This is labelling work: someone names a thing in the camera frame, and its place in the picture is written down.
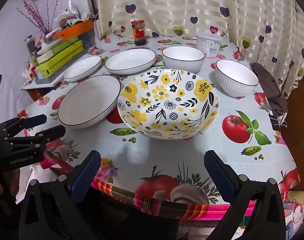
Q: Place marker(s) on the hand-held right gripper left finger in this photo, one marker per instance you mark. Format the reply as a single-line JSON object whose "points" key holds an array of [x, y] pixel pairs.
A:
{"points": [[85, 176]]}

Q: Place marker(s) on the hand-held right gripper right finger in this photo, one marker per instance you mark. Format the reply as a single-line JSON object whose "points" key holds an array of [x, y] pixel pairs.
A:
{"points": [[219, 177]]}

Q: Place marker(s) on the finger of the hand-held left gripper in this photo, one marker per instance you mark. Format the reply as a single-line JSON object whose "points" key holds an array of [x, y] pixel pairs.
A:
{"points": [[52, 133], [29, 122]]}

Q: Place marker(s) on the large round white plate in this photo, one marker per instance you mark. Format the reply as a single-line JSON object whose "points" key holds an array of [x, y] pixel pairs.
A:
{"points": [[89, 102]]}

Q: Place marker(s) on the small oval white plate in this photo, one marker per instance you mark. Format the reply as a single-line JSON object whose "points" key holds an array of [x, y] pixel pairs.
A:
{"points": [[83, 67]]}

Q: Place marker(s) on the yellow floral deep plate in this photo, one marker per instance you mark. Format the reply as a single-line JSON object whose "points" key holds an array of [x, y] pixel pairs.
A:
{"points": [[167, 105]]}

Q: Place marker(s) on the tall white ribbed bowl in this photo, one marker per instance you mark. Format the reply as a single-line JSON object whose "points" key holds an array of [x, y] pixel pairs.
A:
{"points": [[235, 75]]}

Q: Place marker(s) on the large oval white plate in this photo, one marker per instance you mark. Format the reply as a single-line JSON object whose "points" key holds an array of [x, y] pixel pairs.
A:
{"points": [[130, 60]]}

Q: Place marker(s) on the wide white ribbed bowl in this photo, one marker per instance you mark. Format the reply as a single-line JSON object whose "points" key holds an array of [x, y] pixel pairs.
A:
{"points": [[183, 56]]}

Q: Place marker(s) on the person's left hand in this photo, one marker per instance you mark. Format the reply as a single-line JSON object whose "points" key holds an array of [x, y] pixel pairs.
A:
{"points": [[5, 185]]}

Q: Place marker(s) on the grey striped box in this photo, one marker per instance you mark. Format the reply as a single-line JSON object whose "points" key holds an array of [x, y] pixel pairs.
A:
{"points": [[59, 73]]}

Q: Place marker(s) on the vegetable-print tablecloth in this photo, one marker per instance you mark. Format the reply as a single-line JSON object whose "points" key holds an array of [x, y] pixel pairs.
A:
{"points": [[147, 152]]}

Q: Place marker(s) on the lime green box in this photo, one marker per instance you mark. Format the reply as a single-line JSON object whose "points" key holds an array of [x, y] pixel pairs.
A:
{"points": [[62, 62]]}

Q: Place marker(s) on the dark glass bottle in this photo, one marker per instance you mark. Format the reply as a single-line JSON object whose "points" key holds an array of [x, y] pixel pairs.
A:
{"points": [[31, 46]]}

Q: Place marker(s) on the cream and green box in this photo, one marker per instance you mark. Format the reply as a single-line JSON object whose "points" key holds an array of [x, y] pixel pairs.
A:
{"points": [[59, 51]]}

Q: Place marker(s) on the black binder clip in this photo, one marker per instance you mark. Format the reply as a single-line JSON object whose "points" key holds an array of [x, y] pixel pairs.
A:
{"points": [[276, 123]]}

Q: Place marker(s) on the colourful printed blanket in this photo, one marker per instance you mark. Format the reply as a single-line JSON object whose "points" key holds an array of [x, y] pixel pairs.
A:
{"points": [[295, 217]]}

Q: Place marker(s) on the olive green flat box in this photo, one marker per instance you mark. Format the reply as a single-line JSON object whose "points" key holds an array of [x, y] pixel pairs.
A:
{"points": [[64, 42]]}

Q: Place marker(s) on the purple flower branches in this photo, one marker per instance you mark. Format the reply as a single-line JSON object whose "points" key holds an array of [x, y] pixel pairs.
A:
{"points": [[43, 27]]}

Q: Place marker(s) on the brown wooden furniture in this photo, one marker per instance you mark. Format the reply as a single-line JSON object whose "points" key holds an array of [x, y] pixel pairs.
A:
{"points": [[299, 120]]}

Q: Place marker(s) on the dark box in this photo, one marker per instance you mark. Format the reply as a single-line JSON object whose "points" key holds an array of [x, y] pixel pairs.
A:
{"points": [[88, 40]]}

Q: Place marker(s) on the orange box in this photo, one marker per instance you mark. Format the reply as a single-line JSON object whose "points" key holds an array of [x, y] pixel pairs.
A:
{"points": [[77, 28]]}

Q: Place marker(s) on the brown dotted cloth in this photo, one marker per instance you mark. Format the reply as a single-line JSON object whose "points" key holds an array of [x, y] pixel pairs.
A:
{"points": [[269, 85]]}

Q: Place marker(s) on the crumpled plastic bags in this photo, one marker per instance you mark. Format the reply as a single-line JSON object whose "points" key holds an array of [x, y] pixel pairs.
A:
{"points": [[72, 12]]}

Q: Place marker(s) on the red-label sauce jar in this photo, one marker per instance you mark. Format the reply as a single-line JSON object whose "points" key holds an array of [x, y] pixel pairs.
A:
{"points": [[139, 33]]}

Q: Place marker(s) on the white plastic tub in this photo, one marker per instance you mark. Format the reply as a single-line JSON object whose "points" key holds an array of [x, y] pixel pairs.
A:
{"points": [[208, 43]]}

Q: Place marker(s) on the cream heart-print curtain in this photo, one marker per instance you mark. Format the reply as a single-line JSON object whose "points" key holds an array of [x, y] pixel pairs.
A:
{"points": [[191, 5]]}

